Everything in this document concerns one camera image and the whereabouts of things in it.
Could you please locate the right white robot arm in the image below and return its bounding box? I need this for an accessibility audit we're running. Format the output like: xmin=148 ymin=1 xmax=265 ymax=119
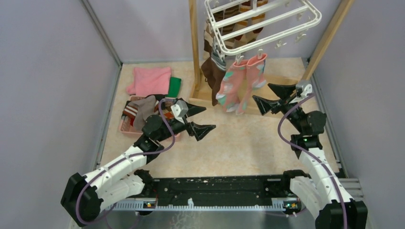
xmin=253 ymin=81 xmax=368 ymax=229

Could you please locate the pink towel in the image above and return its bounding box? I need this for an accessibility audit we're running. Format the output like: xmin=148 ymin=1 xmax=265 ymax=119
xmin=126 ymin=67 xmax=171 ymax=97

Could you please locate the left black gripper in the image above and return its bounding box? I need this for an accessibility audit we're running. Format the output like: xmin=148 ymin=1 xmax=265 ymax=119
xmin=156 ymin=101 xmax=215 ymax=142

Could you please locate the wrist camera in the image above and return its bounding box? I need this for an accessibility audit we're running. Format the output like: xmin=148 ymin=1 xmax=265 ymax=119
xmin=295 ymin=80 xmax=313 ymax=99
xmin=171 ymin=99 xmax=189 ymax=124

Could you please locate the pink plastic basket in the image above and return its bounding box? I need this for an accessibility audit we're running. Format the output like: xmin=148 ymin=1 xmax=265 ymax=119
xmin=118 ymin=95 xmax=181 ymax=141

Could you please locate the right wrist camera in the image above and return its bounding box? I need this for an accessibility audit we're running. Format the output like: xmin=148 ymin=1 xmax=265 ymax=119
xmin=295 ymin=80 xmax=313 ymax=99

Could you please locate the white clip hanger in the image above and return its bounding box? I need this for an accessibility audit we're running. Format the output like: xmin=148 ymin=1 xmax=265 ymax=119
xmin=204 ymin=0 xmax=322 ymax=60

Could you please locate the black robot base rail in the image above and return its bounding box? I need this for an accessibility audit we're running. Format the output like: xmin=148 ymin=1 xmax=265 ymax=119
xmin=135 ymin=175 xmax=304 ymax=215

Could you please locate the brown cream striped sock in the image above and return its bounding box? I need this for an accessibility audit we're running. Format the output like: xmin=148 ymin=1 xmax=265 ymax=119
xmin=203 ymin=21 xmax=214 ymax=55

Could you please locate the pink patterned sock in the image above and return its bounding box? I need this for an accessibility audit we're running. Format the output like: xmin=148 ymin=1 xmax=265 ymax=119
xmin=236 ymin=53 xmax=267 ymax=115
xmin=215 ymin=60 xmax=248 ymax=112

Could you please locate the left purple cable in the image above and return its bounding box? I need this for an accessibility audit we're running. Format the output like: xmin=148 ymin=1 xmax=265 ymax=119
xmin=75 ymin=98 xmax=176 ymax=229

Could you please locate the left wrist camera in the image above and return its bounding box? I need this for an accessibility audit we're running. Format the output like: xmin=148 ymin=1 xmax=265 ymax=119
xmin=171 ymin=99 xmax=189 ymax=124

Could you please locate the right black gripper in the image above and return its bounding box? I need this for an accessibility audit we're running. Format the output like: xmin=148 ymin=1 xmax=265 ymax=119
xmin=253 ymin=83 xmax=305 ymax=134

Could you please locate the grey brown sock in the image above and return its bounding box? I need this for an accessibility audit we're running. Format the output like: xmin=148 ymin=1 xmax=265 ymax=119
xmin=132 ymin=95 xmax=157 ymax=131

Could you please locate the green cloth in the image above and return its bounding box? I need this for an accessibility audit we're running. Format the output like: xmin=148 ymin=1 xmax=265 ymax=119
xmin=167 ymin=77 xmax=182 ymax=98

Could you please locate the dark brown grey-cuffed sock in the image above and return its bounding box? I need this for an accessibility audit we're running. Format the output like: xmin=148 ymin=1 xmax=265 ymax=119
xmin=201 ymin=48 xmax=226 ymax=106

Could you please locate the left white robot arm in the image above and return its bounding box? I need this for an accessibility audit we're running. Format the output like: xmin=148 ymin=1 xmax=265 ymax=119
xmin=61 ymin=99 xmax=216 ymax=227

